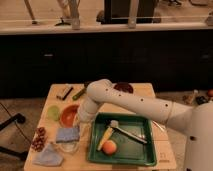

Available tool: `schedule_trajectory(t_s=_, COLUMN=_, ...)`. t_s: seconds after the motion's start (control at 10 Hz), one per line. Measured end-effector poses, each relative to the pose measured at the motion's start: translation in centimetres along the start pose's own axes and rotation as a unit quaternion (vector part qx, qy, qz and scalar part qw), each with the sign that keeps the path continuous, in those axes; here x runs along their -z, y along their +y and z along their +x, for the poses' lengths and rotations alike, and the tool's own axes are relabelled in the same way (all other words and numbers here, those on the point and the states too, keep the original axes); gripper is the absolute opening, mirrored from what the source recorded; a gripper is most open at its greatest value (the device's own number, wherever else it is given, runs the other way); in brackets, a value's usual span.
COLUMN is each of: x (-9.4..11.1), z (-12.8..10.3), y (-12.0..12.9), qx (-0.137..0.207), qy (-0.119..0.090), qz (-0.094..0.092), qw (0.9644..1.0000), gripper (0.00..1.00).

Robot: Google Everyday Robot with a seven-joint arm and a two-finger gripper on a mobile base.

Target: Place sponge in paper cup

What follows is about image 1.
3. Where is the black floor stand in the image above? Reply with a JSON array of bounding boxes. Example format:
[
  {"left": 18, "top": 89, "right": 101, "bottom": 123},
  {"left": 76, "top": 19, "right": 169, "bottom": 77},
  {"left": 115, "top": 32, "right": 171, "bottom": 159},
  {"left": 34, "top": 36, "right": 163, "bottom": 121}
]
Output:
[{"left": 0, "top": 113, "right": 28, "bottom": 161}]

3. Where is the black cabinet counter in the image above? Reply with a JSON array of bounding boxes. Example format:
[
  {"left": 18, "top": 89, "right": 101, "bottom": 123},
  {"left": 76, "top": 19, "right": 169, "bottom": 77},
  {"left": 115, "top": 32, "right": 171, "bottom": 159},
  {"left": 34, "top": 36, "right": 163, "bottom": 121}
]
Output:
[{"left": 0, "top": 27, "right": 213, "bottom": 98}]

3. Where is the red grapes bunch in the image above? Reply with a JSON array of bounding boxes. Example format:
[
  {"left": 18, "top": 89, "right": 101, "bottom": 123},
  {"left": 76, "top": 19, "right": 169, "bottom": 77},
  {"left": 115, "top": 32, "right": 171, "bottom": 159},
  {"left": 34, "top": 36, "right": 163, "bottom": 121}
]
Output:
[{"left": 31, "top": 127, "right": 46, "bottom": 152}]

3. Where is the green plastic tray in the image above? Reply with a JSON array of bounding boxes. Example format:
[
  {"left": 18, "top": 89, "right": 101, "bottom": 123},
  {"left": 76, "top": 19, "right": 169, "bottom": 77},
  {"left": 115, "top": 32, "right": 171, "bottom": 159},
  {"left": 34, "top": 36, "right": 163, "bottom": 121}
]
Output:
[{"left": 87, "top": 113, "right": 157, "bottom": 166}]

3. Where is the blue sponge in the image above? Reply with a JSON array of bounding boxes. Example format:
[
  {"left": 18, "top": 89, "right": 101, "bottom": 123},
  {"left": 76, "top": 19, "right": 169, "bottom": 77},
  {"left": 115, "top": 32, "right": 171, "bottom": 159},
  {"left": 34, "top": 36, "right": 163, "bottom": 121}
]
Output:
[{"left": 56, "top": 127, "right": 80, "bottom": 143}]

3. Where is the wooden small table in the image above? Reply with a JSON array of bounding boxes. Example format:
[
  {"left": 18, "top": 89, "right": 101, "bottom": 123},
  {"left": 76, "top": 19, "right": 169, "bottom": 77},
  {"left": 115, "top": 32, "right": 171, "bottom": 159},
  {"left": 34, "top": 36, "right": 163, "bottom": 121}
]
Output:
[{"left": 24, "top": 84, "right": 177, "bottom": 171}]

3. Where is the orange peach fruit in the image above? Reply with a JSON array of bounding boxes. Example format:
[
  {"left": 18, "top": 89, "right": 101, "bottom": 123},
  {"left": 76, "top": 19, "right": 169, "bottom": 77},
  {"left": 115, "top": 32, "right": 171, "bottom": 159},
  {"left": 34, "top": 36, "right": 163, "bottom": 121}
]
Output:
[{"left": 102, "top": 140, "right": 117, "bottom": 155}]

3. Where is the yellow corn cob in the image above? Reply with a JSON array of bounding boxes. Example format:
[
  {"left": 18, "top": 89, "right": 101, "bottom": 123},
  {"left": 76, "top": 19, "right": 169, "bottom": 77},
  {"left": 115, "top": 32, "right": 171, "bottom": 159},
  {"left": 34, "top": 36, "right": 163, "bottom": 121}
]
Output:
[{"left": 97, "top": 127, "right": 113, "bottom": 151}]

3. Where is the dark red bowl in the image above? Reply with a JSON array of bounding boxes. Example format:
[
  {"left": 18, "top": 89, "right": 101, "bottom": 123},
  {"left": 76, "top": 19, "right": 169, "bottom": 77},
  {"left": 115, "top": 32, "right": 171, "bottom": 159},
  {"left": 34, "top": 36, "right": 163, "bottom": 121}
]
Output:
[{"left": 114, "top": 82, "right": 133, "bottom": 93}]

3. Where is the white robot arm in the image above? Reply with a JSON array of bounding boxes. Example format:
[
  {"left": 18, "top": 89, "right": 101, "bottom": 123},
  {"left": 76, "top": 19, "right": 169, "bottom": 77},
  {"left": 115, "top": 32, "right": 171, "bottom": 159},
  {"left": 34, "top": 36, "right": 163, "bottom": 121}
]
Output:
[{"left": 77, "top": 79, "right": 213, "bottom": 171}]

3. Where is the orange bowl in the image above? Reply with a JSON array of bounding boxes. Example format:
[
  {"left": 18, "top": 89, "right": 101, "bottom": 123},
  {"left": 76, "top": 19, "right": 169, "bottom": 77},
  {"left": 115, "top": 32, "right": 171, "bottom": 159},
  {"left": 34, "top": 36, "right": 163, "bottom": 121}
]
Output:
[{"left": 60, "top": 105, "right": 78, "bottom": 128}]

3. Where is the light green plate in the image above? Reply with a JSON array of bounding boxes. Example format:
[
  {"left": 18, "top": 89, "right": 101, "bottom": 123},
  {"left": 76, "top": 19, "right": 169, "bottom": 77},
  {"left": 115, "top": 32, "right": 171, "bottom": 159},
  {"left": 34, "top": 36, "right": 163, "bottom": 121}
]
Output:
[{"left": 47, "top": 105, "right": 60, "bottom": 121}]

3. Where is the grey blue cloth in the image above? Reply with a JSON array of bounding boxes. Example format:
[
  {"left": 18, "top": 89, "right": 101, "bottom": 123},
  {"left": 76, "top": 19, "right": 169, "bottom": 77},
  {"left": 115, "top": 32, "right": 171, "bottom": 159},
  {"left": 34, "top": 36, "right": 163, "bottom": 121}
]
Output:
[{"left": 33, "top": 143, "right": 63, "bottom": 167}]

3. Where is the clear paper cup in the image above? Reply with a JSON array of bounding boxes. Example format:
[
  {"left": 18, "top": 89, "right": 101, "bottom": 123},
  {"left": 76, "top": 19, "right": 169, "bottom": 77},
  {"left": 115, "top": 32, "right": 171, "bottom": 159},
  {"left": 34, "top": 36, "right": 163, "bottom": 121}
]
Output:
[{"left": 60, "top": 141, "right": 79, "bottom": 154}]

